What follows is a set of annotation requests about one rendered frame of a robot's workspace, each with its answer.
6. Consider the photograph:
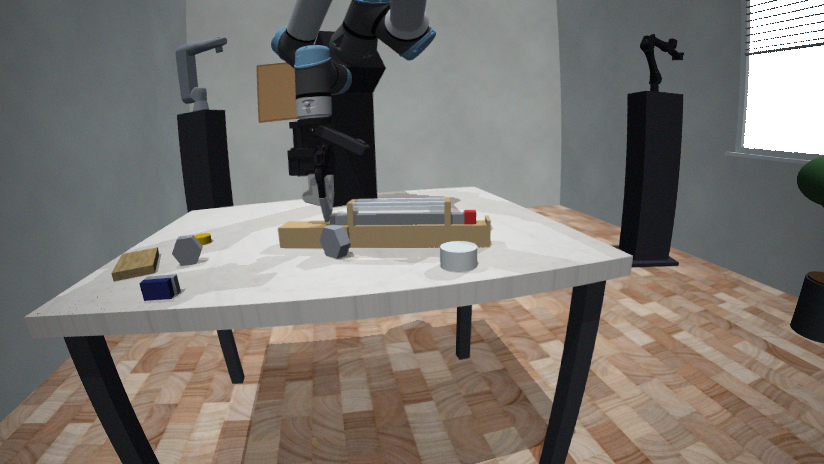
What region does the yellow disc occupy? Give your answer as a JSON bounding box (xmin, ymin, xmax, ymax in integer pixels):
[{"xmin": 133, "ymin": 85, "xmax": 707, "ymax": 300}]
[{"xmin": 195, "ymin": 233, "xmax": 212, "ymax": 245}]

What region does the tan wooden block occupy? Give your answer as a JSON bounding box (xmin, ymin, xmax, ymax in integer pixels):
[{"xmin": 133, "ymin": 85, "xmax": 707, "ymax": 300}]
[{"xmin": 111, "ymin": 247, "xmax": 159, "ymax": 281}]

